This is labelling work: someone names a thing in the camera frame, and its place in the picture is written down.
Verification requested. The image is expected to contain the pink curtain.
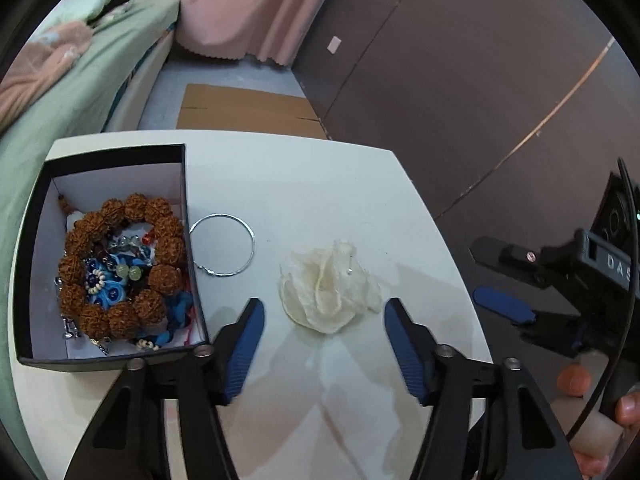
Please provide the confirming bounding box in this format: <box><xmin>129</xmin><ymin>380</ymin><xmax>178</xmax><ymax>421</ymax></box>
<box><xmin>97</xmin><ymin>0</ymin><xmax>351</xmax><ymax>67</ymax></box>

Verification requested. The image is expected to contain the white and green quilt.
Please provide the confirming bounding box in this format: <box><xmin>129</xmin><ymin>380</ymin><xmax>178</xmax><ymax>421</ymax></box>
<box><xmin>30</xmin><ymin>0</ymin><xmax>139</xmax><ymax>47</ymax></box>

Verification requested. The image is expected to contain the grey bead bracelet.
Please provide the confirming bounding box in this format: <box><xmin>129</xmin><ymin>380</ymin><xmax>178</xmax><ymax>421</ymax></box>
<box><xmin>107</xmin><ymin>234</ymin><xmax>143</xmax><ymax>256</ymax></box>

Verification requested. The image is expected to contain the black cable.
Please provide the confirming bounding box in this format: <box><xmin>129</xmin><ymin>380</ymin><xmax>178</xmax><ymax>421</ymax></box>
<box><xmin>567</xmin><ymin>157</ymin><xmax>640</xmax><ymax>443</ymax></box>

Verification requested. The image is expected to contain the blue knotted bracelet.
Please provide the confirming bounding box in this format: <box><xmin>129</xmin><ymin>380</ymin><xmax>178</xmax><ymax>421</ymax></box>
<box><xmin>87</xmin><ymin>252</ymin><xmax>193</xmax><ymax>346</ymax></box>

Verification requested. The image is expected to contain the flat cardboard sheet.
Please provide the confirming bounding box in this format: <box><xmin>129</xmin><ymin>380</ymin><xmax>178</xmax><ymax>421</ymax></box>
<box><xmin>176</xmin><ymin>83</ymin><xmax>331</xmax><ymax>140</ymax></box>

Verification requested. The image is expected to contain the thin silver bangle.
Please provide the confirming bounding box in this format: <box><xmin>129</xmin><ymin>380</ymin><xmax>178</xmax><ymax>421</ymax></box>
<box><xmin>189</xmin><ymin>213</ymin><xmax>256</xmax><ymax>277</ymax></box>

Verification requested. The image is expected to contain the brown seed bead bracelet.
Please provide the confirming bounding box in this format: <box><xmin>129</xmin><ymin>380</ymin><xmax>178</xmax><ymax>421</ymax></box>
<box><xmin>56</xmin><ymin>192</ymin><xmax>191</xmax><ymax>341</ymax></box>

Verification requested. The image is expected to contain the black jewelry box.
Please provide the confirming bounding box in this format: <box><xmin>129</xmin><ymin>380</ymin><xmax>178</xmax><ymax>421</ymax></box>
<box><xmin>12</xmin><ymin>143</ymin><xmax>213</xmax><ymax>373</ymax></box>

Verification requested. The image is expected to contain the silver ball chain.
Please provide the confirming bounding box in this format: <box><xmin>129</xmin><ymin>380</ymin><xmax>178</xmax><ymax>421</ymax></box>
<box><xmin>52</xmin><ymin>275</ymin><xmax>113</xmax><ymax>357</ymax></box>

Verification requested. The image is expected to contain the person's right hand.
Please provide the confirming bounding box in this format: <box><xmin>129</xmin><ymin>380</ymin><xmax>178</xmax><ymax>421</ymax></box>
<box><xmin>614</xmin><ymin>392</ymin><xmax>640</xmax><ymax>429</ymax></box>

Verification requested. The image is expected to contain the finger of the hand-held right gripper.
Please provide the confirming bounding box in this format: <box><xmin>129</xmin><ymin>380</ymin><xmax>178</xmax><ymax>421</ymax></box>
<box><xmin>472</xmin><ymin>285</ymin><xmax>539</xmax><ymax>329</ymax></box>
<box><xmin>470</xmin><ymin>236</ymin><xmax>544</xmax><ymax>287</ymax></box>

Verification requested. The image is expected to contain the peach fleece blanket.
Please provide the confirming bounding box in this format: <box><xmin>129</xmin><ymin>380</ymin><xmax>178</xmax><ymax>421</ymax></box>
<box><xmin>0</xmin><ymin>20</ymin><xmax>94</xmax><ymax>132</ymax></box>

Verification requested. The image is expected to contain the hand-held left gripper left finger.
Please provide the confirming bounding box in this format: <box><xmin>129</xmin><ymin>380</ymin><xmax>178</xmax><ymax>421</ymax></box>
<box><xmin>64</xmin><ymin>297</ymin><xmax>266</xmax><ymax>480</ymax></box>

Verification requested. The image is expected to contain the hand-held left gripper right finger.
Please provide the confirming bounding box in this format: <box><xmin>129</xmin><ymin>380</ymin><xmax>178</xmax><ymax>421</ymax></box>
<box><xmin>383</xmin><ymin>297</ymin><xmax>583</xmax><ymax>480</ymax></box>

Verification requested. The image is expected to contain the bed with green sheet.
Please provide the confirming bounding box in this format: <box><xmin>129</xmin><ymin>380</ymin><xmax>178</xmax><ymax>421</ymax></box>
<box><xmin>0</xmin><ymin>0</ymin><xmax>181</xmax><ymax>480</ymax></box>

